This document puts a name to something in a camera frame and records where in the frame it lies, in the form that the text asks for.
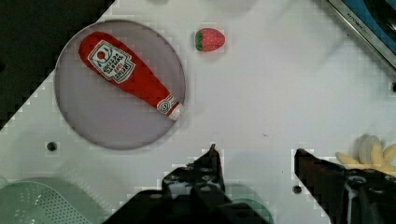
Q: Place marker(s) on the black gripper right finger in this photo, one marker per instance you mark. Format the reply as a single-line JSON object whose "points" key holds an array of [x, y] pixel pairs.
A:
{"points": [[348, 196]]}

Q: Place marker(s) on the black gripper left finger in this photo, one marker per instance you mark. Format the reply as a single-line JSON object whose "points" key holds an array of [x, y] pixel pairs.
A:
{"points": [[205, 170]]}

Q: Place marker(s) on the black toaster oven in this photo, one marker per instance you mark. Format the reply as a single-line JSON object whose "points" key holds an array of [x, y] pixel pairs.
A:
{"points": [[374, 21]]}

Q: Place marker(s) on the yellow plush banana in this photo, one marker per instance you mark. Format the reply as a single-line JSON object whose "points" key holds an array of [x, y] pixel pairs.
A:
{"points": [[371, 156]]}

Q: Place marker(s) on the grey round plate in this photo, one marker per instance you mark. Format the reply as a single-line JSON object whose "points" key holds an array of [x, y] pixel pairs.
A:
{"points": [[100, 112]]}

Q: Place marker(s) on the red toy strawberry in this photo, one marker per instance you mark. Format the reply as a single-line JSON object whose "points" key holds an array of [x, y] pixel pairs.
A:
{"points": [[209, 39]]}

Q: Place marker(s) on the red plush ketchup bottle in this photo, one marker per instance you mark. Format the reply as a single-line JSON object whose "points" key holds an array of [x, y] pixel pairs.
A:
{"points": [[111, 59]]}

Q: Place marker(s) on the green perforated colander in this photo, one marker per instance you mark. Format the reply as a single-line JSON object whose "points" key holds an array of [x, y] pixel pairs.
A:
{"points": [[42, 200]]}

